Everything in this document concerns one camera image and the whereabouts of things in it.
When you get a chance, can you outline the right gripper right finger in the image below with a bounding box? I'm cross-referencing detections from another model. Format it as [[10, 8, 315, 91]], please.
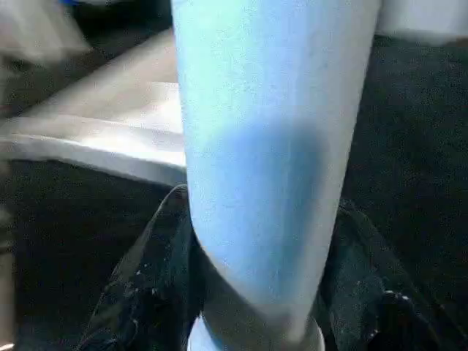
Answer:
[[316, 199, 468, 351]]

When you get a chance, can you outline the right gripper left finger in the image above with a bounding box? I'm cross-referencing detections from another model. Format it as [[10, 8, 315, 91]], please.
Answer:
[[82, 184, 204, 351]]

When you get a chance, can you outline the white plastic table top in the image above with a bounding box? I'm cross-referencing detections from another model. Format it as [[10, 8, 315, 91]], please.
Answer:
[[0, 29, 189, 187]]

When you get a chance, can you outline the white plastic table leg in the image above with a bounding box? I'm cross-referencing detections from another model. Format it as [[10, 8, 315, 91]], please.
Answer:
[[170, 0, 383, 351]]

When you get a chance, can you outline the black work mat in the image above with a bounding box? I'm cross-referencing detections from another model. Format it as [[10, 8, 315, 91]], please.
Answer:
[[0, 0, 468, 351]]

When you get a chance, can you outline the white cabinet with glass doors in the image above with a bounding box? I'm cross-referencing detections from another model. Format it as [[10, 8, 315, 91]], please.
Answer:
[[376, 0, 468, 48]]

